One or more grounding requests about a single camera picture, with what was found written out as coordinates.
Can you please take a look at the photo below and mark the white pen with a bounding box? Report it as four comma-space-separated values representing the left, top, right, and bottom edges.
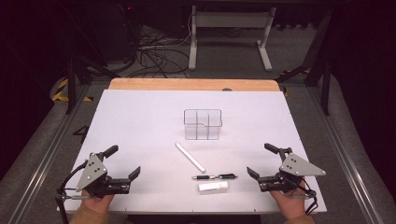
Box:
175, 142, 206, 174

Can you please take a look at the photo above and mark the tangle of black floor cables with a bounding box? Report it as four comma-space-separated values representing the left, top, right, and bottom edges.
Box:
125, 27, 191, 78

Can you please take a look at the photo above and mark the right hand-held gripper cable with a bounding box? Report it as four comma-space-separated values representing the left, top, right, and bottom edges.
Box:
292, 176, 319, 217

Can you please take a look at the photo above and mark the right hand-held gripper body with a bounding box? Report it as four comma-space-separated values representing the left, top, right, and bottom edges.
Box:
257, 147, 327, 194

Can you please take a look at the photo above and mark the black pen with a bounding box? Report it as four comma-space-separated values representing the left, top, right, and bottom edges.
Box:
191, 173, 238, 181

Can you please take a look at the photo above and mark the white board sheet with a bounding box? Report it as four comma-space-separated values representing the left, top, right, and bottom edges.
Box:
57, 89, 328, 215

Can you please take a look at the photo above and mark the person's left hand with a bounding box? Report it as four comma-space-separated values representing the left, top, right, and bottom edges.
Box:
81, 193, 116, 215

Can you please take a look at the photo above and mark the white metal stand frame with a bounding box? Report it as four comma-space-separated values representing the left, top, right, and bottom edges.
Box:
188, 5, 277, 72

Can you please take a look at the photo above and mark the left hand-held gripper cable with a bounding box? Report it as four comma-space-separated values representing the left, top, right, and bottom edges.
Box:
55, 160, 92, 224

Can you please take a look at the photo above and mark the person's right hand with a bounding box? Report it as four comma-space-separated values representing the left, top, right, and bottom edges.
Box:
270, 182, 307, 220

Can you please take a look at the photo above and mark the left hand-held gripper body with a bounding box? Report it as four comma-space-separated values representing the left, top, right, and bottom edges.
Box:
75, 151, 133, 199

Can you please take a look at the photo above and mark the white eraser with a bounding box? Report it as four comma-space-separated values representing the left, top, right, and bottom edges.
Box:
198, 181, 229, 193

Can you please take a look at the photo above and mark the black metal stand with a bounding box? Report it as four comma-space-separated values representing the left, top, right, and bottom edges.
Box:
275, 8, 332, 116
60, 4, 120, 115

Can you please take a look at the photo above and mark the aluminium floor rail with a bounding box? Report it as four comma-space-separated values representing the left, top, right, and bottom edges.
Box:
306, 87, 389, 224
7, 85, 92, 224

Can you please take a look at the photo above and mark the hand-held gripper cable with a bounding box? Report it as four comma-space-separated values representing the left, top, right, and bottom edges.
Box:
292, 176, 319, 217
55, 160, 92, 224

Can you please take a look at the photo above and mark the clear plastic pen holder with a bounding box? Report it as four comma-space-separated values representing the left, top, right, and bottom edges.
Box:
183, 108, 223, 141

